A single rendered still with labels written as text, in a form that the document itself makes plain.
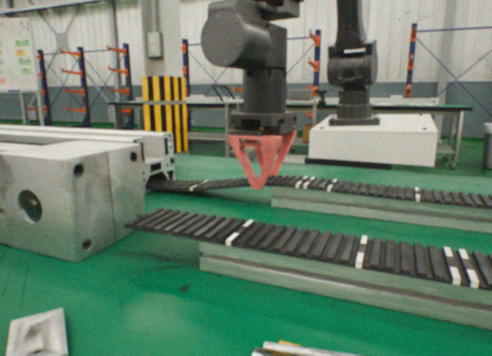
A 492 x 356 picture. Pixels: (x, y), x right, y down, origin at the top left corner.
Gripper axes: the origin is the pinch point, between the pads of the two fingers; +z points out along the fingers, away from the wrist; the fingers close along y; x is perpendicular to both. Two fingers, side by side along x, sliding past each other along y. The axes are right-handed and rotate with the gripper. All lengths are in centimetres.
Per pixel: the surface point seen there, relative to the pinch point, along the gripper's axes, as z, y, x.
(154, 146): -3.2, -2.5, -20.0
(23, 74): -40, -317, -475
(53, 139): -4.5, 4.7, -33.9
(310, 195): 1.1, 2.0, 7.0
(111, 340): 3.3, 30.7, 0.9
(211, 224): -0.2, 18.8, 1.7
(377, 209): 2.1, 1.4, 15.2
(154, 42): -62, -265, -210
